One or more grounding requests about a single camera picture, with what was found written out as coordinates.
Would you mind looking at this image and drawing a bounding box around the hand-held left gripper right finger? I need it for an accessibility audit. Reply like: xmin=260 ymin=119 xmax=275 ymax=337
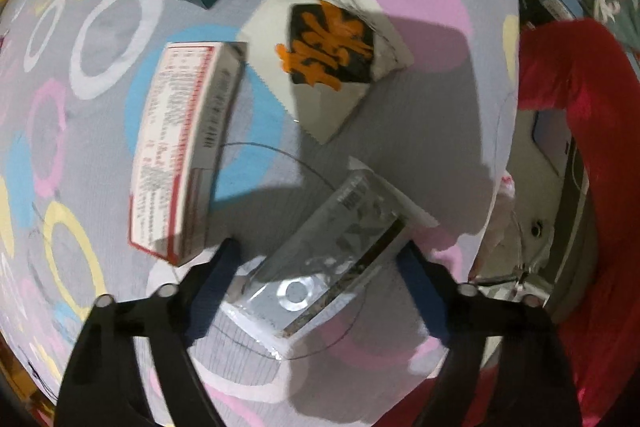
xmin=397 ymin=241 xmax=585 ymax=427

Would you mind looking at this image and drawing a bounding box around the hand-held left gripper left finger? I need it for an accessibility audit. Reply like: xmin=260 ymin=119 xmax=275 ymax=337
xmin=54 ymin=237 xmax=242 ymax=427

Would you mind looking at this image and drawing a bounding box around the silver clear packet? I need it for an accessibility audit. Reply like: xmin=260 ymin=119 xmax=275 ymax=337
xmin=220 ymin=157 xmax=439 ymax=361

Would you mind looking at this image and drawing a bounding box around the white orange black packet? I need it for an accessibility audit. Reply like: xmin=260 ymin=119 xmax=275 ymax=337
xmin=240 ymin=0 xmax=414 ymax=146

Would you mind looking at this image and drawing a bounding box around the red white cardboard box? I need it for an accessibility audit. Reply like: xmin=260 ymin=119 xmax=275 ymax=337
xmin=127 ymin=41 xmax=249 ymax=267

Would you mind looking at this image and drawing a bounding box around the circle print bed sheet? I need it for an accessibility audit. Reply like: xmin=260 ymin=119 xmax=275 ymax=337
xmin=0 ymin=0 xmax=521 ymax=427

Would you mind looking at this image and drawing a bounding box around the red fleece clothing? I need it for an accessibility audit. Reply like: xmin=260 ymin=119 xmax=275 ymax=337
xmin=390 ymin=18 xmax=640 ymax=427

